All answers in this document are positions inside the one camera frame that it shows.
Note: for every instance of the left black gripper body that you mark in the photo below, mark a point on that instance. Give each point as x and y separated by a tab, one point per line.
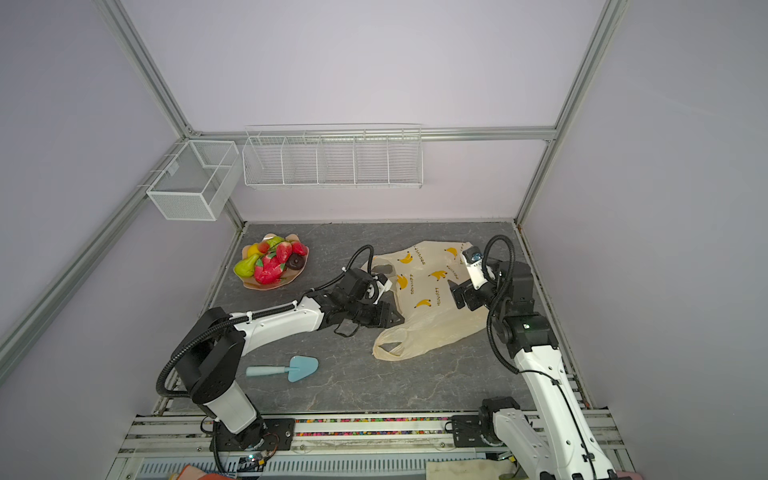
365	312

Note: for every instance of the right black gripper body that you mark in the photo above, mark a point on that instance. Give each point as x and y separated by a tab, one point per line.
476	299

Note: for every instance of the banana print plastic bag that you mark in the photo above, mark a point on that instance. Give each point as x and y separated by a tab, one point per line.
420	277

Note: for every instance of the dark purple mangosteen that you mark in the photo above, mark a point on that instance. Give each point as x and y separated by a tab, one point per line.
296	262

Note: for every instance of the red strawberry large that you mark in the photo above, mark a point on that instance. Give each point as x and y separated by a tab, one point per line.
283	252

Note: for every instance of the green pear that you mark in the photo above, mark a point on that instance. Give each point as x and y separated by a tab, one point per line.
246	268

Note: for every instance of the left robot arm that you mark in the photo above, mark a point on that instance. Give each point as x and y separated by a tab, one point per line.
203	367

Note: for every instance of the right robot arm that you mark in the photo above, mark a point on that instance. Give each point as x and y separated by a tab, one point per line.
525	344

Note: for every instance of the light blue plastic spatula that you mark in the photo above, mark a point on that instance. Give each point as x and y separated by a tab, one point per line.
298	368

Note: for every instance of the pink dragon fruit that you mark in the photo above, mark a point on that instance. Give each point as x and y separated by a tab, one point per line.
270	272

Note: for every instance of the green apple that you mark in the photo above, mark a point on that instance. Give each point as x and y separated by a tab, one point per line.
274	241

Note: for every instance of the pink wavy fruit plate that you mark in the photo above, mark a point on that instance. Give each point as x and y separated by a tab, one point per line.
288	275

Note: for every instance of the yellow lemon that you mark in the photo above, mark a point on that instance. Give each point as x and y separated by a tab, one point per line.
254	251

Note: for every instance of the beige cloth at edge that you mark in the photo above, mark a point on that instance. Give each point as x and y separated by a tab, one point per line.
469	470

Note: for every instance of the white wire shelf long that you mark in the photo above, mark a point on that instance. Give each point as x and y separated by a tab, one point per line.
333	156

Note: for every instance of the white wire basket small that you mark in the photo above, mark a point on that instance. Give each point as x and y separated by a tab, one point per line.
198	181

